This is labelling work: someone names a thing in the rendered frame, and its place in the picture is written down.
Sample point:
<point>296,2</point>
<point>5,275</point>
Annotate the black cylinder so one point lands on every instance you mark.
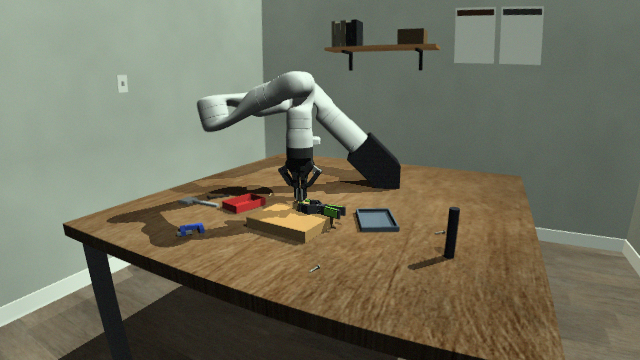
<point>451,235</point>

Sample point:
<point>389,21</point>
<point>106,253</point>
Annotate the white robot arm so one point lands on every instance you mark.
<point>262,100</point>

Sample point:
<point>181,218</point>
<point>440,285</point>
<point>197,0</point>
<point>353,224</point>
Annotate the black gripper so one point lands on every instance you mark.
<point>299,170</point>

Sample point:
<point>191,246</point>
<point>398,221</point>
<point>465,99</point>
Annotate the light tan wooden slab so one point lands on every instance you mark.
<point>284,221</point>

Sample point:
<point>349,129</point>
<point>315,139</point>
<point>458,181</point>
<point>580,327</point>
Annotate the small wooden block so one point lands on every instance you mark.
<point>296,206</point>

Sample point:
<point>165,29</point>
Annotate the red open tray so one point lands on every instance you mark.
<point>243,203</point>

